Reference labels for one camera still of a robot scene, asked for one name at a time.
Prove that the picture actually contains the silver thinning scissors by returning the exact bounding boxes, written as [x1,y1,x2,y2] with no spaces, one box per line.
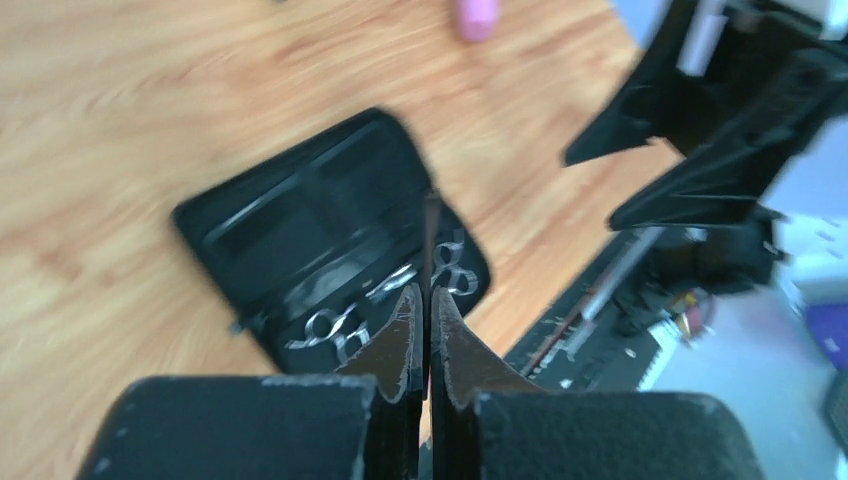
[285,263,418,365]

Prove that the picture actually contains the black zippered tool case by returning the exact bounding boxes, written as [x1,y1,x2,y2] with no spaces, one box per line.
[172,107,491,374]

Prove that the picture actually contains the black handled comb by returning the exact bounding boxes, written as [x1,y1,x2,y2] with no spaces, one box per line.
[421,190,442,320]

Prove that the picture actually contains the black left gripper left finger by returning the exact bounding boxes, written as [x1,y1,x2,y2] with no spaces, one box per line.
[77,284,424,479]

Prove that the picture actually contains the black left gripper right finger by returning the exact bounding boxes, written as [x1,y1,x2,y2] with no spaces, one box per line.
[430,287,764,479]

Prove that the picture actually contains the silver hair scissors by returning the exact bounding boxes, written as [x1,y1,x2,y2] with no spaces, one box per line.
[430,229,479,296]

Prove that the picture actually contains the pink cylindrical device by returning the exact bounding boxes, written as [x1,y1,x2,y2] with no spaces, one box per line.
[453,0,500,43]

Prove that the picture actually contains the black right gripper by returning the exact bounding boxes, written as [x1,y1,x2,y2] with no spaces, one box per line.
[563,0,847,230]

